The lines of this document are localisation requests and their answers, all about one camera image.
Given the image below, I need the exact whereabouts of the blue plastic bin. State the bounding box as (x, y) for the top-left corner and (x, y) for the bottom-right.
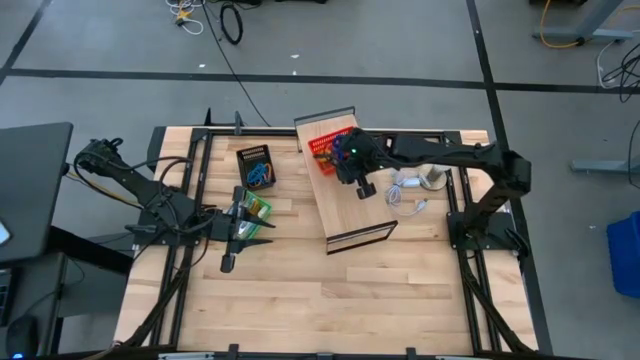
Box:
(606, 210), (640, 300)

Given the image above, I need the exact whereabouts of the white usb cable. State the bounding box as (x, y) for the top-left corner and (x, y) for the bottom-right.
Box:
(381, 167), (432, 218)

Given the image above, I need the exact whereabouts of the grey metal stand foot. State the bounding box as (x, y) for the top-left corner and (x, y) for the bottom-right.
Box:
(569, 158), (640, 176)
(531, 0), (637, 45)

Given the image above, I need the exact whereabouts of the black side desk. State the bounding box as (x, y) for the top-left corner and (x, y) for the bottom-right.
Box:
(0, 122), (74, 265)

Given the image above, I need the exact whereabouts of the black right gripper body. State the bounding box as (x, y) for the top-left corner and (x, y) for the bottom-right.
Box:
(333, 127), (389, 186)

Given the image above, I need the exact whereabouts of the red plastic basket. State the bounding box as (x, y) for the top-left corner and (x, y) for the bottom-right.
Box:
(306, 125), (357, 177)

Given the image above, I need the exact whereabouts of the long wooden box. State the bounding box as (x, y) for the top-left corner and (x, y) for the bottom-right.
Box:
(293, 105), (400, 256)

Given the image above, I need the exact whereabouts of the white floor cable bundle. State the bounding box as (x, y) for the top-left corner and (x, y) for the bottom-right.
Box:
(164, 0), (206, 37)

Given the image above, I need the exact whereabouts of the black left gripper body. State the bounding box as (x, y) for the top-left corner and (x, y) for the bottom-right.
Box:
(208, 185), (248, 257)

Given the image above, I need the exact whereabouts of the black coiled floor cable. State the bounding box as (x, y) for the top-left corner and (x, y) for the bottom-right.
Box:
(219, 2), (245, 47)

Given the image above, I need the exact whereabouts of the black floor cable tangle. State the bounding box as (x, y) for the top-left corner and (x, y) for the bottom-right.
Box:
(597, 42), (640, 104)

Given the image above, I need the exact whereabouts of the long black floor cable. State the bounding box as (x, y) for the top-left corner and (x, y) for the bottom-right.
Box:
(199, 0), (272, 128)

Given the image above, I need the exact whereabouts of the yellow floor cable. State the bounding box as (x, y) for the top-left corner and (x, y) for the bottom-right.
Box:
(538, 0), (584, 50)

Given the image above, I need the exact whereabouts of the silver aluminium bar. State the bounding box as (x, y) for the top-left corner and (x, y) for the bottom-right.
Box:
(158, 351), (217, 360)

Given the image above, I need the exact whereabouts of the blue coil wristband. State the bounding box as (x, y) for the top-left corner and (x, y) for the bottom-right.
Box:
(330, 133), (349, 159)

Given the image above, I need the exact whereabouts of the black plastic basket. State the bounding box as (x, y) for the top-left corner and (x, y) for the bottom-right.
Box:
(235, 144), (279, 193)

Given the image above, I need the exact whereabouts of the green plastic basket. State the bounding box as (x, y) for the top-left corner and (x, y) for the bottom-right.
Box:
(232, 192), (274, 242)

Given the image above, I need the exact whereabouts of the black computer mouse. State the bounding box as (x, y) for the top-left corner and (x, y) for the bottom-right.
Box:
(5, 315), (41, 359)

